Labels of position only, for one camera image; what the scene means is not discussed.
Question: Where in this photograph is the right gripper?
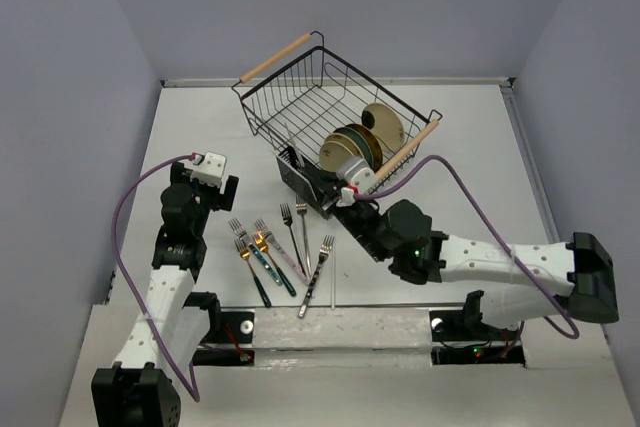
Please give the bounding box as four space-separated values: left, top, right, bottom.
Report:
305 161 390 262

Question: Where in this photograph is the plain silver fork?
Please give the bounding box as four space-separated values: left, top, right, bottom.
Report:
296 196 311 277

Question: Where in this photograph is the black fork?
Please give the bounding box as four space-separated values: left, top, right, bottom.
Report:
280 203 306 276

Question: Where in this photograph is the silver fork tortoiseshell handle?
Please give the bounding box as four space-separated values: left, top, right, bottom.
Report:
298 235 335 319

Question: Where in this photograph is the clear chopstick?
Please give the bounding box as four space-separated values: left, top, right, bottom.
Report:
284 123 305 173
330 250 337 311

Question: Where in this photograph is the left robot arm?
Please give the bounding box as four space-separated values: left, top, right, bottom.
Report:
91 152 239 426

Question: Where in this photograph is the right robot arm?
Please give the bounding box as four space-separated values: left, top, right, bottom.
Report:
289 166 619 339

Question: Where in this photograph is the black perforated cutlery holder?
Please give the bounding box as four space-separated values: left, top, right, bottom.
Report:
276 146 334 220

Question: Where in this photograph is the beige plate in front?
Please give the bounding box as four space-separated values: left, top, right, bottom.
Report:
319 140 356 173

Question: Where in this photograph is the beige plate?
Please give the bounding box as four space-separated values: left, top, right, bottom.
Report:
361 103 405 152
319 140 356 173
325 133 368 160

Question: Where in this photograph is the beige plate in middle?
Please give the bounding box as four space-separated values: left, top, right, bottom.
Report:
325 133 368 160

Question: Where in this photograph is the dark green plate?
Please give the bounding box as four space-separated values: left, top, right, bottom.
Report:
333 127 380 171

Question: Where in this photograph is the gold rimmed dark plate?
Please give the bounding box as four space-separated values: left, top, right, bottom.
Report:
344 123 385 173

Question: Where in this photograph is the beige plate at back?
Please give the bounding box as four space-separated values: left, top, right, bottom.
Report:
361 103 405 152

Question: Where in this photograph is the silver fork teal handle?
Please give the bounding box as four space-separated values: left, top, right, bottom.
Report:
228 218 283 286

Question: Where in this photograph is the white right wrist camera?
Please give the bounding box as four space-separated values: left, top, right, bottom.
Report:
336 157 376 207

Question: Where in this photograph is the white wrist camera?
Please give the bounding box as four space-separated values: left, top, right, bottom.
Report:
336 157 376 207
190 151 227 189

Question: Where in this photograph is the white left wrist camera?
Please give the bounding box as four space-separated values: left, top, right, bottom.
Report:
190 151 227 189

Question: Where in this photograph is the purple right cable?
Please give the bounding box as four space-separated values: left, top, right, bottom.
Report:
349 154 580 361

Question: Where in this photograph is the purple cable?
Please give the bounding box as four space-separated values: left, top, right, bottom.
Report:
110 152 251 402
349 154 580 361

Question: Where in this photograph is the silver fork pink handle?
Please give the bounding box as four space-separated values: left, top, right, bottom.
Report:
254 218 309 285

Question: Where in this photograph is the gold fork dark green handle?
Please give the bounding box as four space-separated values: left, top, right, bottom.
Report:
234 239 272 308

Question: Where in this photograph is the black wire dish rack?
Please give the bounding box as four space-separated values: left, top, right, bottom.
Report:
232 30 443 188

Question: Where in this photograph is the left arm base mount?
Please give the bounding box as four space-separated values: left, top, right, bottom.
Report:
193 311 255 367

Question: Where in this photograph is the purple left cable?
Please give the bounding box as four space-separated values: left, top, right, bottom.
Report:
110 152 251 402

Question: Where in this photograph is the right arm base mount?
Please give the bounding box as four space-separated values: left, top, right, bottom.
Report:
429 290 525 366

